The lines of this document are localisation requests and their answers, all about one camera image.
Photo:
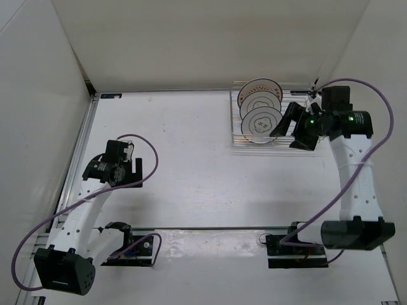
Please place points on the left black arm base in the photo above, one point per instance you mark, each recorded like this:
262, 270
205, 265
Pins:
144, 248

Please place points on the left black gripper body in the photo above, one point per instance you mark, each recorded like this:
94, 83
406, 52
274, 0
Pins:
127, 167

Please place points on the metal wire dish rack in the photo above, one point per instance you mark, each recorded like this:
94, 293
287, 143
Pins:
291, 93

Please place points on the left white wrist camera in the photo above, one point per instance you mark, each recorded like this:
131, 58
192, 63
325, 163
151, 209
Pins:
128, 151

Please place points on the white green-rimmed plate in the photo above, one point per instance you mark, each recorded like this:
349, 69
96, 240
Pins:
257, 124
259, 99

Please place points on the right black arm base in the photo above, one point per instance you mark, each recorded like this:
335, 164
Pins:
286, 257

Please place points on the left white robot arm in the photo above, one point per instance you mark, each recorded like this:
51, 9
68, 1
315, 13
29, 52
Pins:
69, 262

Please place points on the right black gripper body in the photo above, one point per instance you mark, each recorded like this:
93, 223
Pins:
314, 122

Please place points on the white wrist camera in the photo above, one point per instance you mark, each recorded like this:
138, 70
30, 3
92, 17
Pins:
128, 151
314, 105

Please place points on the orange sunburst pattern plate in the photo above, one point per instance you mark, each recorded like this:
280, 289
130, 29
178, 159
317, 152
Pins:
259, 84

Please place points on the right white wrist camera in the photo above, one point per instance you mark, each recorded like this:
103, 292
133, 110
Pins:
314, 105

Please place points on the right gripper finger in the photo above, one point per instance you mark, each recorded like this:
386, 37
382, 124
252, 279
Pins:
293, 112
305, 137

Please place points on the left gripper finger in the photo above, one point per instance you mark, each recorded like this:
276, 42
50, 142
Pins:
133, 183
138, 166

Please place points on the blue table label sticker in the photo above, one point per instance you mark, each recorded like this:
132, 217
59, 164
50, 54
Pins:
110, 96

